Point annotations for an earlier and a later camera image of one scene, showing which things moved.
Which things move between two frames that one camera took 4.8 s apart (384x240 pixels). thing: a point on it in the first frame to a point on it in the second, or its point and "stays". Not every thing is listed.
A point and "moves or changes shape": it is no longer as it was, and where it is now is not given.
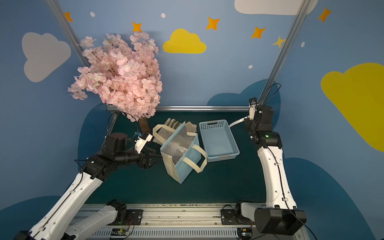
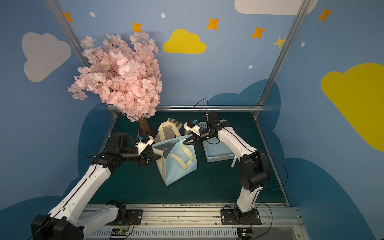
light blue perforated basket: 219,142 stays
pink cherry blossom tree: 126,74 stays
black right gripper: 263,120 to 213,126
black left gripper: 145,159 stays
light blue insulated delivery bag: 180,149 moves or changes shape
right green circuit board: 244,233 stays
